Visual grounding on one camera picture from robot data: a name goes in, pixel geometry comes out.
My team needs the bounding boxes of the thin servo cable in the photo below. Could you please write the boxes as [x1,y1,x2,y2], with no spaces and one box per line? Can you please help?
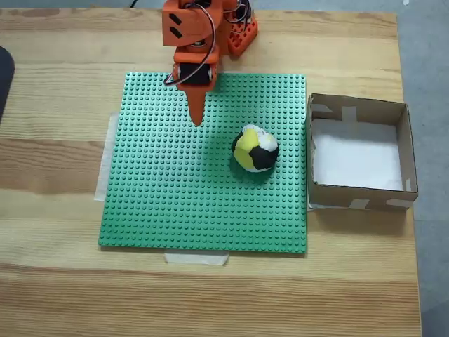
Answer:
[163,0,220,87]

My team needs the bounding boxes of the green studded baseplate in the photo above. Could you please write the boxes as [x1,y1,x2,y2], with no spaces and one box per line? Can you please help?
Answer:
[98,72,309,254]

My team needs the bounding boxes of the black rounded object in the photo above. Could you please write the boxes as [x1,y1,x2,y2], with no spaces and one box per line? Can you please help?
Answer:
[0,45,17,126]

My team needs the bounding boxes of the masking tape strip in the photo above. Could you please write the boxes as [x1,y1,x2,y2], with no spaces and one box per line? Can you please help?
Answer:
[163,251,229,266]
[93,112,119,203]

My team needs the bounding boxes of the thin controller board wires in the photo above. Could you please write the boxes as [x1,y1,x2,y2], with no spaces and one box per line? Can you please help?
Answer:
[229,0,253,26]

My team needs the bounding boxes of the white paper box lining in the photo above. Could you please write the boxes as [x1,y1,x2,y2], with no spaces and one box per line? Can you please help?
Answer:
[310,118,404,192]

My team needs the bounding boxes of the yellow black white fabric ball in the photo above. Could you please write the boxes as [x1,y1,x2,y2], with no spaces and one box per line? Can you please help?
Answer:
[230,123,281,174]

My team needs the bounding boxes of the brown cardboard box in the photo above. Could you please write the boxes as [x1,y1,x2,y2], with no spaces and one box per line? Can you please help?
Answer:
[307,93,420,213]

